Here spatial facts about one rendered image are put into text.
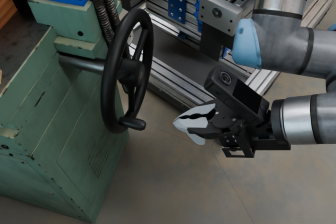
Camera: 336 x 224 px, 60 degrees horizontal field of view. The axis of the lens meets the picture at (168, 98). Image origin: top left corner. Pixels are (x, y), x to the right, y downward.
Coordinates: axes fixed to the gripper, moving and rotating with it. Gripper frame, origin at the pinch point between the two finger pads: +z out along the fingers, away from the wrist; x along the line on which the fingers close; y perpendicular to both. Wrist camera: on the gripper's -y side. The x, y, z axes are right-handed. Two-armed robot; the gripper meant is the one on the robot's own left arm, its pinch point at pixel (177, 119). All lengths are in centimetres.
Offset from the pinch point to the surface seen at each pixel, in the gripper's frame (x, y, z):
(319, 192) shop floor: 48, 96, -6
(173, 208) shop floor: 16, 68, 46
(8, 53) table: -3.2, -24.8, 26.8
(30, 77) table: -4.2, -18.9, 24.7
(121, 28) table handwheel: 6.0, -18.8, 5.3
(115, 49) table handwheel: 2.0, -16.9, 5.6
